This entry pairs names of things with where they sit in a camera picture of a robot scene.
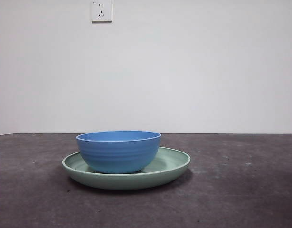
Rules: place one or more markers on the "blue ribbed bowl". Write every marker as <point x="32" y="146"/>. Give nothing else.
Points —
<point x="118" y="154"/>

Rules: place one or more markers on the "green round plate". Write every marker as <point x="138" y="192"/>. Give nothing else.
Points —
<point x="126" y="181"/>

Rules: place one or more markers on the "white wall power socket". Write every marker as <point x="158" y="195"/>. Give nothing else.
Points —
<point x="101" y="12"/>

